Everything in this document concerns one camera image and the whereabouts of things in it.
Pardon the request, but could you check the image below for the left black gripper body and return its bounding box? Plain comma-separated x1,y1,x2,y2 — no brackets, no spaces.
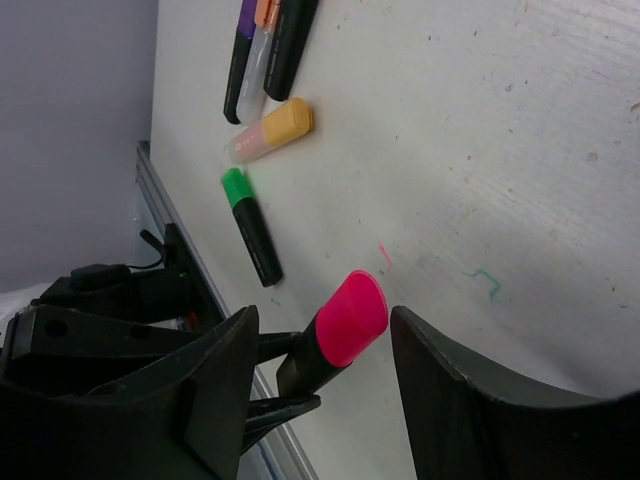
0,279,236,396

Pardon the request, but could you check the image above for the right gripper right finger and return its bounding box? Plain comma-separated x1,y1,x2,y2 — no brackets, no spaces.
390,306,639,479

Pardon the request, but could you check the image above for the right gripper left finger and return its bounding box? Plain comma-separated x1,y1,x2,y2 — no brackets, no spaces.
84,306,259,479

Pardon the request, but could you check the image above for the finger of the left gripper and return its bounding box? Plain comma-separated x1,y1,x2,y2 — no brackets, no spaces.
241,394,321,453
250,331,302,365

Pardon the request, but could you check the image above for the pink capped black highlighter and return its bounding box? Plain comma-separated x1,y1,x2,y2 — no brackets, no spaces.
276,270,389,397

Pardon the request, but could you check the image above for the green capped black highlighter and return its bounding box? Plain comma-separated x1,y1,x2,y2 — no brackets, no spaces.
221,167,283,287

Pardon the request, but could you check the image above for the orange capped black highlighter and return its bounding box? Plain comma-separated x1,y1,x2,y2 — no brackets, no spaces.
263,0,320,102

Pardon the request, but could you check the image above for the peach pastel highlighter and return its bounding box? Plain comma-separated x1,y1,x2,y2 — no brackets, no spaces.
227,97,314,165

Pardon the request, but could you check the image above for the purple capped black highlighter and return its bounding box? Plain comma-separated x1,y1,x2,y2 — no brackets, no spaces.
223,0,257,125

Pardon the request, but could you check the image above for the aluminium mounting rail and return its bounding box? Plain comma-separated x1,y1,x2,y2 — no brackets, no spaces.
136,141,317,479

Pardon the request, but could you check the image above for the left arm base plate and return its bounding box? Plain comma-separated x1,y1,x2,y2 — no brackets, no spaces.
134,223,225,333

